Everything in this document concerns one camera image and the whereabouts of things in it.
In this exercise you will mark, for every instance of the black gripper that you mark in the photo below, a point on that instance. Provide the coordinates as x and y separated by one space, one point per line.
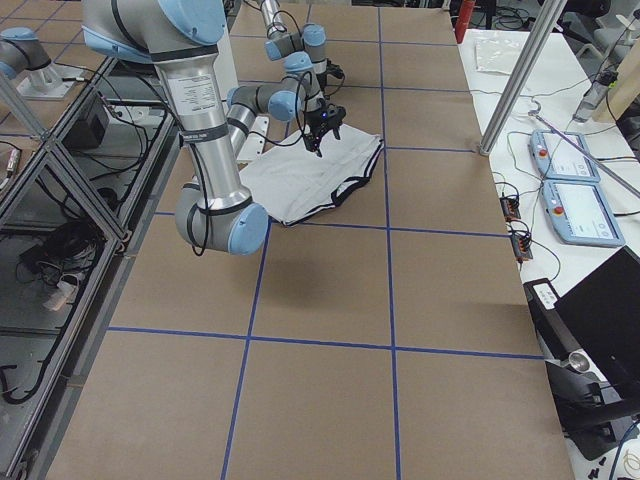
321 79
317 123

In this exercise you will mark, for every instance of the grey cartoon print t-shirt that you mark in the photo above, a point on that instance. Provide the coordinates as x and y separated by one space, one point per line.
293 184

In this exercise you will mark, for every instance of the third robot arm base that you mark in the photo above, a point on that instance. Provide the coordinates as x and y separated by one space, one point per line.
23 53

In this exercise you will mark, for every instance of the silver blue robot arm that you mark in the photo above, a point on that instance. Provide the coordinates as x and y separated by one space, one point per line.
285 37
180 39

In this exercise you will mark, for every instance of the clear plastic bag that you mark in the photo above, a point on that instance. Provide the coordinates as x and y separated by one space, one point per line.
497 56

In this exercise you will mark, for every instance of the upper orange circuit board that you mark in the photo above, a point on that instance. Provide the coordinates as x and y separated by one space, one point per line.
510 208

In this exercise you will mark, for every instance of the orange circuit board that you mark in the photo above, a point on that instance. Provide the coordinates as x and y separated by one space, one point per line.
510 208
521 245

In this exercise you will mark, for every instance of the lower orange circuit board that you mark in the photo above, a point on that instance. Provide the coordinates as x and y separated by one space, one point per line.
521 245

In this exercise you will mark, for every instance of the upper teach pendant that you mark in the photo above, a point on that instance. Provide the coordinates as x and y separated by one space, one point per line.
557 159

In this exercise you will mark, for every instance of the teach pendant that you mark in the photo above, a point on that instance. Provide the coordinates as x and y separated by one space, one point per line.
557 159
580 214

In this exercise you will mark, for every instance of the lower teach pendant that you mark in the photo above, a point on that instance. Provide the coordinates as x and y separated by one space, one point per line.
580 214

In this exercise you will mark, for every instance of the black box with label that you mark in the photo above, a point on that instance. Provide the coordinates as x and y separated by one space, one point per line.
560 342

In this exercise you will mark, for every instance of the black laptop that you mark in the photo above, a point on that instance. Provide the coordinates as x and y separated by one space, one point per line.
602 313

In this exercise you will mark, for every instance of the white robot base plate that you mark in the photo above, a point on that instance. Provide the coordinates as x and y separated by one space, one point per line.
254 145

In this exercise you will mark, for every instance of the aluminium frame post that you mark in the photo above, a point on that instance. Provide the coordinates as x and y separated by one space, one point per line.
538 36

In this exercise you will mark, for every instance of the black metal frame rack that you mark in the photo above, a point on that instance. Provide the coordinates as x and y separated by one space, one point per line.
71 218

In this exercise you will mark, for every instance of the black camera stand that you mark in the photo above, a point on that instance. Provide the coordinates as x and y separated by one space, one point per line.
593 414

